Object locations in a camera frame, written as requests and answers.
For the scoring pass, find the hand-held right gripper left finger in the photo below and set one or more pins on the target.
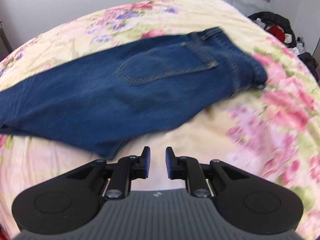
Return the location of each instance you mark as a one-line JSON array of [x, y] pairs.
[[147, 162]]

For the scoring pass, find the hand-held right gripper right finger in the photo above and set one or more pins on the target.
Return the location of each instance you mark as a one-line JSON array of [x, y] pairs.
[[169, 163]]

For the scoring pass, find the blue denim pants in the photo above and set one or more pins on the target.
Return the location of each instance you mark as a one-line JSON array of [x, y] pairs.
[[100, 100]]

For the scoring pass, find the floral yellow blanket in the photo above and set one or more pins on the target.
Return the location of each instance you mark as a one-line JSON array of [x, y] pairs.
[[62, 40]]

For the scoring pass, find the pile of dark clothes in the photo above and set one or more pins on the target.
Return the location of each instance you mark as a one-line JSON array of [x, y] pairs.
[[275, 22]]

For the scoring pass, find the dark furniture edge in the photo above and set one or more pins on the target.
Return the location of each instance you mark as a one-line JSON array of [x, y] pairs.
[[4, 37]]

